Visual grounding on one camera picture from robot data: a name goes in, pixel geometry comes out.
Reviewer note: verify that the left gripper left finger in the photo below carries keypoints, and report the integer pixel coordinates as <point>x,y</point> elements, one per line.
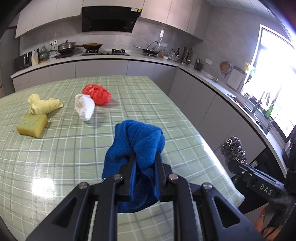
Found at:
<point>71,219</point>

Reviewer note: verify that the white paper towel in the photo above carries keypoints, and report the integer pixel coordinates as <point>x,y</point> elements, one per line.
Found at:
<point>85,106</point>

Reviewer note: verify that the black microwave oven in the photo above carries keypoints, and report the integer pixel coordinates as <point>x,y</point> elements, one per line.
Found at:
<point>24,61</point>

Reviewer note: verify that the white kettle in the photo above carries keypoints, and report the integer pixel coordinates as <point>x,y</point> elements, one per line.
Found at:
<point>35,58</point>

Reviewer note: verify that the green plaid tablecloth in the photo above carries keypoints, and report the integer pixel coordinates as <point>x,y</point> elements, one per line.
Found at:
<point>37,173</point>

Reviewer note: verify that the black frying pan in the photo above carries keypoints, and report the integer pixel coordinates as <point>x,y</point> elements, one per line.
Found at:
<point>90,46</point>

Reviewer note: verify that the white cutting board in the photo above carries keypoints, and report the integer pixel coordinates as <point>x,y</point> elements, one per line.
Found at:
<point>235,78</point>

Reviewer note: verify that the person right hand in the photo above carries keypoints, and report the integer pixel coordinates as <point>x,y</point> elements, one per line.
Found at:
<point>269,233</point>

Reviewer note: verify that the round woven trivet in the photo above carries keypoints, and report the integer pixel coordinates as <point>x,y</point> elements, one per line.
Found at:
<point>225,66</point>

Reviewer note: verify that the yellow green sponge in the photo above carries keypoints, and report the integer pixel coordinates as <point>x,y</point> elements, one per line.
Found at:
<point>32,125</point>

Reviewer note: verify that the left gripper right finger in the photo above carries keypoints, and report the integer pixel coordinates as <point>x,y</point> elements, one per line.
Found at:
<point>200,212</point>

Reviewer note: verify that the steel wool scrubber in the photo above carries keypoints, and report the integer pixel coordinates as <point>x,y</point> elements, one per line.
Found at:
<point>232,150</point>

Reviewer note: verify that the black range hood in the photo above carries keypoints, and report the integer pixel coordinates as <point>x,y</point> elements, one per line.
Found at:
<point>109,18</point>

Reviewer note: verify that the yellow cloth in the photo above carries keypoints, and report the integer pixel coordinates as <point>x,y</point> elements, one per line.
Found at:
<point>40,106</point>

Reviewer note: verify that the green ceramic jar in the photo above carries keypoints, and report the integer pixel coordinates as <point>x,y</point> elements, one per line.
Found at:
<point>44,54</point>

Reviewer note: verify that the wok near sink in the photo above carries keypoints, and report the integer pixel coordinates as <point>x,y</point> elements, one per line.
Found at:
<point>150,49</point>

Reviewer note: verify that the black gas stove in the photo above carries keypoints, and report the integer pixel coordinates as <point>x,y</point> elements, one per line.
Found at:
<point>116,52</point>

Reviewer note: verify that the lidded black wok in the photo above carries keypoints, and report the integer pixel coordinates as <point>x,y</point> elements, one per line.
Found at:
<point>65,48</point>

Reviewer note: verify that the red plastic bag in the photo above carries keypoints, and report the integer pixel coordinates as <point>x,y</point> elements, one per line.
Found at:
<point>98,93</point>

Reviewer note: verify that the blue cloth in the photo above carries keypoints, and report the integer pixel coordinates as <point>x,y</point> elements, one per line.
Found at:
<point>146,141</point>

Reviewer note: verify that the black utensil holder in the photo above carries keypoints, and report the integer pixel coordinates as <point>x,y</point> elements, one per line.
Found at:
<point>199,64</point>

